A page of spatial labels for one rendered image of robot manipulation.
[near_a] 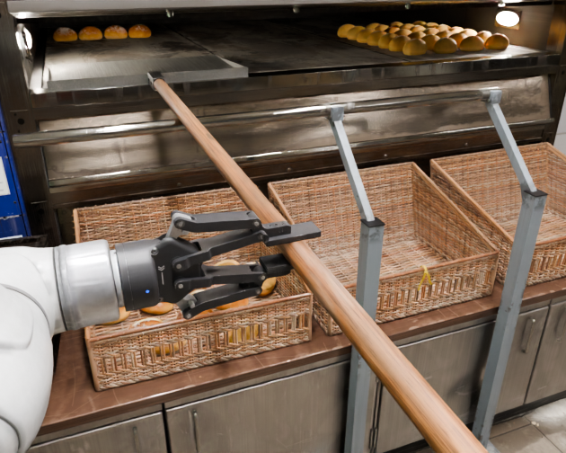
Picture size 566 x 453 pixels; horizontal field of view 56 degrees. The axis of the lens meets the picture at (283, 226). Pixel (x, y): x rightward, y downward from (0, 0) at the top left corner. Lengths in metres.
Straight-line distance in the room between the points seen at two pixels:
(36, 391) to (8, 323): 0.05
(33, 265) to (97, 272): 0.06
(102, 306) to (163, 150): 1.08
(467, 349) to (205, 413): 0.81
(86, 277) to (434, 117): 1.58
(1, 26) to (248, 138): 0.71
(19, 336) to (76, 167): 1.19
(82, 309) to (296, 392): 0.98
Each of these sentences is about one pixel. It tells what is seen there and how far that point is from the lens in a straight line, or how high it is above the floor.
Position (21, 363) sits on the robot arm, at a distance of 0.43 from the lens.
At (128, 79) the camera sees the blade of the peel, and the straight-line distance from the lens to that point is 1.57.
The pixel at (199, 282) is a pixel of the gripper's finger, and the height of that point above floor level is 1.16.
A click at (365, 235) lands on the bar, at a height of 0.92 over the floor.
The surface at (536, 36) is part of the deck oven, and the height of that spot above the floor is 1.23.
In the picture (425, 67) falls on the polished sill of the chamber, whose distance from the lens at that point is 1.91.
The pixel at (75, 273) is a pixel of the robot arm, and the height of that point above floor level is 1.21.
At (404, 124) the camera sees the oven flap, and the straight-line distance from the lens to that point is 1.91.
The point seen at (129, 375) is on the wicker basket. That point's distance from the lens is 1.36.
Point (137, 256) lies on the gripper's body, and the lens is 0.58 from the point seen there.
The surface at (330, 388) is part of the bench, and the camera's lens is 1.53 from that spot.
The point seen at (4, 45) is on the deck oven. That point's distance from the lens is 1.55.
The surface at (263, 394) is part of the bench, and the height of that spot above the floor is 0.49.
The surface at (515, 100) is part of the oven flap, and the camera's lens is 2.21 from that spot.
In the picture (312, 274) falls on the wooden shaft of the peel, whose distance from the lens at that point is 0.58.
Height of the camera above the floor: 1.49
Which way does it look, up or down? 27 degrees down
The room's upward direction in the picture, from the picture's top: straight up
